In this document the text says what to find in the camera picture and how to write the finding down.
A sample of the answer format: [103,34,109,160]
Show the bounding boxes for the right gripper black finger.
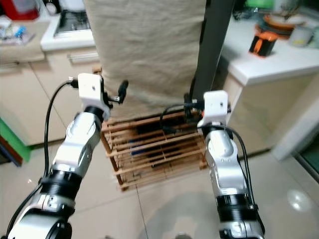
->
[183,93,195,121]

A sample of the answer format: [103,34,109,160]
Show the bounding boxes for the textured fridge door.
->
[82,0,236,120]

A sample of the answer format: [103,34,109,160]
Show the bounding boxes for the wooden slatted rack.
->
[93,66,211,192]

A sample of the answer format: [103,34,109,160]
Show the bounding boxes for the beige kitchen cabinet unit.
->
[0,15,105,147]

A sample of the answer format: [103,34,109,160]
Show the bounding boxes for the white kitchen counter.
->
[209,17,319,160]

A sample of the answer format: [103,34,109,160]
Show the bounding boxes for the gas stove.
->
[52,9,91,38]

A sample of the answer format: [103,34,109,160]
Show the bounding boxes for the orange and black device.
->
[249,31,279,57]

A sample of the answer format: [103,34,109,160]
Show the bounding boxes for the white pot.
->
[60,0,86,12]

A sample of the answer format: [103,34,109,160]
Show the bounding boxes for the green and orange board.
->
[0,119,30,165]

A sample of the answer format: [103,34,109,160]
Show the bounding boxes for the stack of orange plates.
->
[254,14,306,39]

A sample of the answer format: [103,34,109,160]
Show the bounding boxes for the clear bag of packets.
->
[0,17,28,46]

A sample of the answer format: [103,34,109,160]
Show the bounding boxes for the green plastic item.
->
[244,0,276,8]

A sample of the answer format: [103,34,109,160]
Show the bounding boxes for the red container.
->
[0,0,39,21]

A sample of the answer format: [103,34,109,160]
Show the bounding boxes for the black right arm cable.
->
[159,102,262,215]

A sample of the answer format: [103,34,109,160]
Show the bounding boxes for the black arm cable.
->
[5,80,80,239]
[159,102,262,215]

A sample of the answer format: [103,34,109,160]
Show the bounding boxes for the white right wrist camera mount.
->
[197,91,231,128]

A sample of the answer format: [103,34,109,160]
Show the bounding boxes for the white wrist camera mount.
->
[77,73,105,109]
[197,91,231,128]

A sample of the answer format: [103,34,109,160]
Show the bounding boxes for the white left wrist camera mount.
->
[77,73,105,109]

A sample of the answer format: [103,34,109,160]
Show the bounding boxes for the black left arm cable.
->
[5,80,80,239]

